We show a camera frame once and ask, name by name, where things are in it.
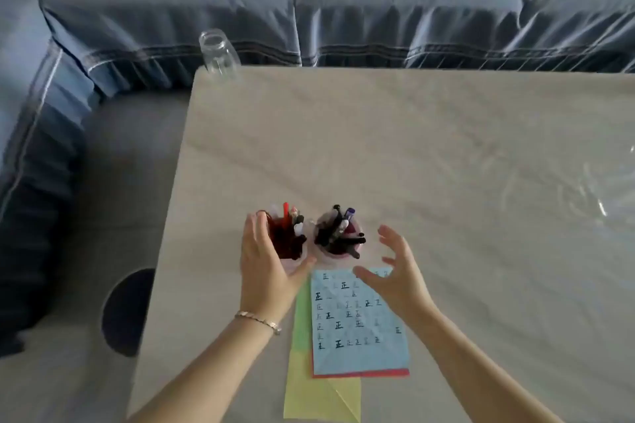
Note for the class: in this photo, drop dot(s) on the person's left hand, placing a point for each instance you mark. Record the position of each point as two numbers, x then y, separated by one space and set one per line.
263 279

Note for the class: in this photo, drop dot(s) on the person's right hand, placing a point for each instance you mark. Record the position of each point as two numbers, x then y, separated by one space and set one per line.
402 289

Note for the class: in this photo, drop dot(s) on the square white red pen holder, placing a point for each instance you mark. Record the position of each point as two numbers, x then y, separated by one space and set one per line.
297 264

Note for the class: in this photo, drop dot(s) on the green paper sheet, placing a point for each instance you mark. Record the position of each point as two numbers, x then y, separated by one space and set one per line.
302 323

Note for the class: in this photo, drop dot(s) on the round pink pen holder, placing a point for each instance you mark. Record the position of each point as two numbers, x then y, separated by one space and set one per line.
330 259

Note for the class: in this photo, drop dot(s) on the blue paper with writing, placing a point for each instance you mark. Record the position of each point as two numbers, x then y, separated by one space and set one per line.
357 348

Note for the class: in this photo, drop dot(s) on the red paper sheet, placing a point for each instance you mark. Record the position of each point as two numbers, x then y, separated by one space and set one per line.
362 373

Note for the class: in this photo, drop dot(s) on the yellow paper sheet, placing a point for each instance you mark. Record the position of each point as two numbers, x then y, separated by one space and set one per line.
317 398

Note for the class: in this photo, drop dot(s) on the person's right forearm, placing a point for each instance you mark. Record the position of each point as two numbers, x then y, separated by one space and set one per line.
471 368

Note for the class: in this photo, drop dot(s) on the person's left forearm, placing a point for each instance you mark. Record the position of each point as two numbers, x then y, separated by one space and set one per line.
198 378

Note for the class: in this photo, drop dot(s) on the clear glass jar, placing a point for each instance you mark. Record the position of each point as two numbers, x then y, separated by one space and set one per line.
220 58

